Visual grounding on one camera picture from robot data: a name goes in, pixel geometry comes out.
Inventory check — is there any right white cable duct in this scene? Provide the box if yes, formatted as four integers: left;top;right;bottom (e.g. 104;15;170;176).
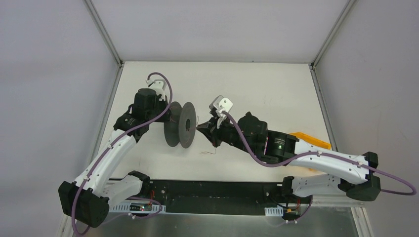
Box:
264;206;284;217

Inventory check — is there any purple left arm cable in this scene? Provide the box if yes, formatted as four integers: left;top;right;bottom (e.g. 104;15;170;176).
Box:
71;72;173;237

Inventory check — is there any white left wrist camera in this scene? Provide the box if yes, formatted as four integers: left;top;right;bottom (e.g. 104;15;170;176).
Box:
145;79;167;101

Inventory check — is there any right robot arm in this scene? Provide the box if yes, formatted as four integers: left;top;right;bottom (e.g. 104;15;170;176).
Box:
197;112;381;202

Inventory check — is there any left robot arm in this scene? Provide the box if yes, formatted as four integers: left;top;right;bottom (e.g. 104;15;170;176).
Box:
58;88;173;236

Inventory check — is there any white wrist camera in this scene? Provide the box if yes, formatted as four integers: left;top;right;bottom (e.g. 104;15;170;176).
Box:
209;95;233;128
145;79;167;101

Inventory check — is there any left aluminium frame post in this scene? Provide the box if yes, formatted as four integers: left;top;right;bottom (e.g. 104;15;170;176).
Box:
83;0;123;68

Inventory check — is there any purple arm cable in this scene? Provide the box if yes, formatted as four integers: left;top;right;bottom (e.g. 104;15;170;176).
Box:
71;72;173;237
216;111;417;196

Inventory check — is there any right aluminium frame post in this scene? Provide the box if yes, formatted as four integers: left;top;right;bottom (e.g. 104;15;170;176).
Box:
311;0;358;69

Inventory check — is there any dark grey perforated spool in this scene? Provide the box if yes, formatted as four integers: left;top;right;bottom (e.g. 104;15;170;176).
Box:
164;101;197;149

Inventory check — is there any thin red wire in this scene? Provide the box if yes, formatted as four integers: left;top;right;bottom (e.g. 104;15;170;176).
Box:
170;116;218;157

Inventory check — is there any aluminium frame post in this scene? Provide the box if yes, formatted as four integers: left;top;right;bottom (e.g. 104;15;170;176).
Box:
311;0;358;69
83;0;123;68

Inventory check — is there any yellow plastic bin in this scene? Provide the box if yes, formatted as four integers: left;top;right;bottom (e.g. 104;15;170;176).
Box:
291;132;332;150

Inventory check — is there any white cable duct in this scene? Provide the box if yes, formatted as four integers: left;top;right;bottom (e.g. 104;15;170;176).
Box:
109;201;166;214
264;206;284;217

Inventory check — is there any left white cable duct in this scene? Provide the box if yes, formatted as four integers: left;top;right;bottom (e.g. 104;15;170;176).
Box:
109;201;166;214

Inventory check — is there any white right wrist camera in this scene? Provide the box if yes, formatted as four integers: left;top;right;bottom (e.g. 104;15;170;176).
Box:
209;95;233;128

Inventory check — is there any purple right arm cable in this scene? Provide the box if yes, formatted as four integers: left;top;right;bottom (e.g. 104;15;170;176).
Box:
216;111;417;196

